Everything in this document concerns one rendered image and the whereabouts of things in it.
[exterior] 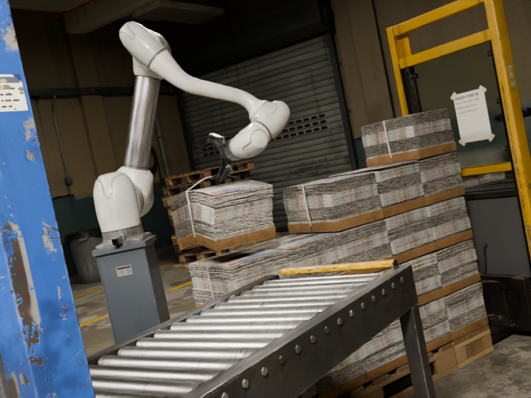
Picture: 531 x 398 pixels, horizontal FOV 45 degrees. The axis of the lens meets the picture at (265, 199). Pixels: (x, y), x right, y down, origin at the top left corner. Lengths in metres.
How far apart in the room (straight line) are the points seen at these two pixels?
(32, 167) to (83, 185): 9.70
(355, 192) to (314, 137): 7.48
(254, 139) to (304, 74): 8.11
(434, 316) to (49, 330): 2.67
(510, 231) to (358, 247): 1.19
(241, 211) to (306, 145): 7.96
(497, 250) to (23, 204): 3.40
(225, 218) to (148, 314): 0.47
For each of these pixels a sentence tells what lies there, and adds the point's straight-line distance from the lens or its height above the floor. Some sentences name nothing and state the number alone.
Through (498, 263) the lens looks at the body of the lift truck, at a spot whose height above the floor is 0.36.
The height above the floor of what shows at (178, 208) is 1.08.
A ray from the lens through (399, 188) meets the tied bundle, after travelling 3.11.
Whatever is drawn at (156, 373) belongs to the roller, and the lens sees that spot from 1.43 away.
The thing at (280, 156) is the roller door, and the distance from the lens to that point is 10.75.
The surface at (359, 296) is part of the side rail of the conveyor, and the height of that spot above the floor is 0.80.
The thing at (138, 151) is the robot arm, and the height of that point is 1.34.
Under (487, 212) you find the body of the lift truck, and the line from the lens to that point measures 3.89.
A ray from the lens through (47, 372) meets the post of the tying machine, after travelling 0.74.
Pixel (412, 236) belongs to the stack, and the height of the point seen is 0.71.
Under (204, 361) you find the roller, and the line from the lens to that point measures 1.42.
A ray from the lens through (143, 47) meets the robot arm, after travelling 2.48.
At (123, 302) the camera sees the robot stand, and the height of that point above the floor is 0.79.
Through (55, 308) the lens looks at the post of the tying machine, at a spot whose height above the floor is 1.08.
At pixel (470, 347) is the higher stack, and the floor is 0.07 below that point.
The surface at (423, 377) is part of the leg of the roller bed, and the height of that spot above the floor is 0.46.
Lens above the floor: 1.19
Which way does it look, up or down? 3 degrees down
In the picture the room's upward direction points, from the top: 11 degrees counter-clockwise
